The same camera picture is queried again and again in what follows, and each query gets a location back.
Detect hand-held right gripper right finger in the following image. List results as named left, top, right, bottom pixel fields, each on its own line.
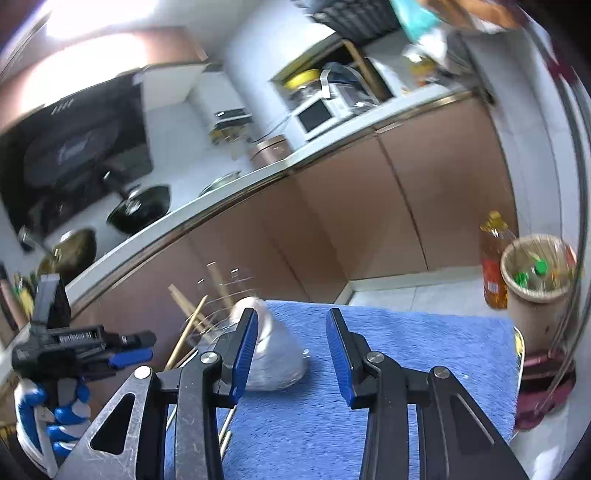
left=325, top=308, right=532, bottom=480

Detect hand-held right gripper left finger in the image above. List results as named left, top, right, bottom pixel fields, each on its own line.
left=65, top=308, right=259, bottom=480

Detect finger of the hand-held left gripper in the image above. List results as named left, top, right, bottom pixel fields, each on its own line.
left=104, top=330, right=157, bottom=350
left=109, top=348, right=154, bottom=370

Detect white ceramic spoon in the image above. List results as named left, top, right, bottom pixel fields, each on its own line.
left=231, top=298, right=308, bottom=392

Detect metal wire utensil holder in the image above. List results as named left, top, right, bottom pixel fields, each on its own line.
left=164, top=263, right=259, bottom=376

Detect bunch of wooden chopsticks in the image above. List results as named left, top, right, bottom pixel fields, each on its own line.
left=164, top=262, right=236, bottom=371

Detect person's left hand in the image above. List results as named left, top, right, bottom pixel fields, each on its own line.
left=14, top=374, right=93, bottom=477

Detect blue towel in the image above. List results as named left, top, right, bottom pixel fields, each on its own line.
left=164, top=299, right=518, bottom=480

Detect brass wok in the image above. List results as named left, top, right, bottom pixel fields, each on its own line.
left=18, top=226, right=98, bottom=284

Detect black wok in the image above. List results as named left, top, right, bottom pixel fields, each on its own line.
left=102, top=171, right=171, bottom=234

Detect brown lower cabinets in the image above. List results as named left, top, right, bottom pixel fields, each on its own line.
left=69, top=90, right=519, bottom=370

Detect cooking oil bottle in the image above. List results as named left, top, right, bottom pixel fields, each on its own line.
left=479, top=211, right=518, bottom=310

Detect woven trash bin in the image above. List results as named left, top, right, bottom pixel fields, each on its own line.
left=500, top=234, right=578, bottom=354

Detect black range hood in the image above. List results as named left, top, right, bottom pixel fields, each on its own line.
left=0, top=74, right=153, bottom=232

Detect brown rice cooker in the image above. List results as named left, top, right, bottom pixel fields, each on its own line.
left=249, top=135, right=291, bottom=169

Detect dark red plastic object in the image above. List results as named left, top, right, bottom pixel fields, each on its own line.
left=514, top=350, right=579, bottom=431

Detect white microwave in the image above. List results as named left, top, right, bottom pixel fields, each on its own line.
left=294, top=90, right=356, bottom=141

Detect white water heater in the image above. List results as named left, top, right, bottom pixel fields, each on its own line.
left=191, top=76, right=252, bottom=134

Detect metal faucet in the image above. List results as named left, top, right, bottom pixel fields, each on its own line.
left=321, top=68, right=370, bottom=100

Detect yellow pot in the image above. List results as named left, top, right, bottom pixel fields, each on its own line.
left=284, top=69, right=321, bottom=91

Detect brown upper cabinet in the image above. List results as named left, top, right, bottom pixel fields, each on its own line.
left=0, top=25, right=208, bottom=134

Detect yellow bottle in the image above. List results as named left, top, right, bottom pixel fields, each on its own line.
left=406, top=46, right=435, bottom=86

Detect teal plastic bag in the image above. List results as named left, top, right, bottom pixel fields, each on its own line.
left=390, top=0, right=439, bottom=40

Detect brown floral apron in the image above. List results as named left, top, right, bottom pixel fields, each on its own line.
left=429, top=0, right=513, bottom=34

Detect metal pole red handle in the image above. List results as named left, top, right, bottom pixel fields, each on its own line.
left=545, top=23, right=591, bottom=370

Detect black wall rack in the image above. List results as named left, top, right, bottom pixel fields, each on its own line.
left=295, top=0, right=402, bottom=44

